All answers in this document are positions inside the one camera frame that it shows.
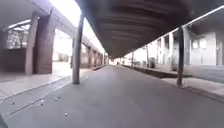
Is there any grey concrete path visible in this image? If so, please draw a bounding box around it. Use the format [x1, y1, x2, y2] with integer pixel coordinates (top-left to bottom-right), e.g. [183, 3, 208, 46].
[0, 64, 224, 128]

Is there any dark canopy roof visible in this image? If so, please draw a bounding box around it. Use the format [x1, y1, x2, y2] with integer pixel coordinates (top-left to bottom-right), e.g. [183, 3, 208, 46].
[74, 0, 224, 59]

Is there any brick building with pillars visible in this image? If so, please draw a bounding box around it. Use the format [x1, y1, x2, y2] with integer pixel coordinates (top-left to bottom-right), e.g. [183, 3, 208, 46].
[0, 0, 110, 76]

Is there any pale side pavement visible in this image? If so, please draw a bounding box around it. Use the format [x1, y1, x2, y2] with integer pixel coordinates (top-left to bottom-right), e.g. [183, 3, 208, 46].
[0, 61, 102, 103]

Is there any grey building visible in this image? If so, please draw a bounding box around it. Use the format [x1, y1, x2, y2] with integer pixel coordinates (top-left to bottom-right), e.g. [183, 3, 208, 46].
[122, 9, 224, 68]

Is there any grey side pavement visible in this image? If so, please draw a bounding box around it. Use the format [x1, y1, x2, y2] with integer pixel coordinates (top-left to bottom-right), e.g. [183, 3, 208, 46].
[123, 64, 224, 103]

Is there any grey canopy post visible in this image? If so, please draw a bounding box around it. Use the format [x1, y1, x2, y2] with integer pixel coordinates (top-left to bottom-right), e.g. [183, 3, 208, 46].
[176, 26, 186, 87]
[71, 13, 86, 85]
[145, 44, 150, 69]

